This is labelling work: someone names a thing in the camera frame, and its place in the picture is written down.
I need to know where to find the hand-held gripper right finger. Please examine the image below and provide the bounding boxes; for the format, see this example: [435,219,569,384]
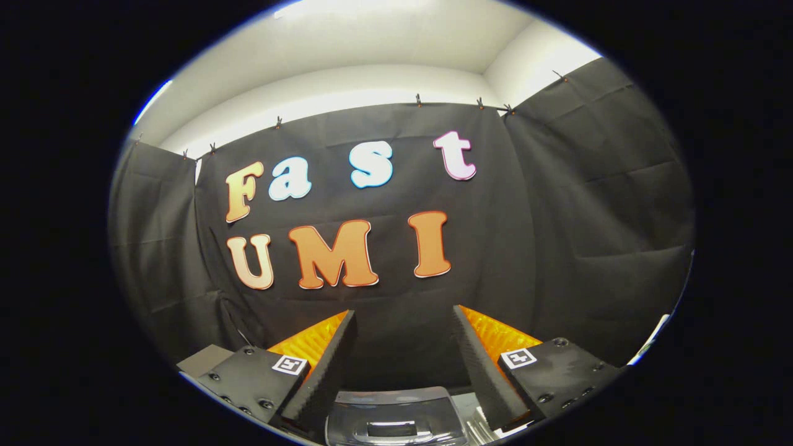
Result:
[452,305,623,432]

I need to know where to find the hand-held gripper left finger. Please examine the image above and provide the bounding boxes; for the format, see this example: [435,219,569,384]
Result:
[197,310,358,432]

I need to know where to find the row of black clips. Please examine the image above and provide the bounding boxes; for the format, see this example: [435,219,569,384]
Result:
[133,69,567,162]

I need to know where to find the black backdrop cloth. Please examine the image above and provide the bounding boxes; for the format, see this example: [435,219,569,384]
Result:
[108,57,694,391]

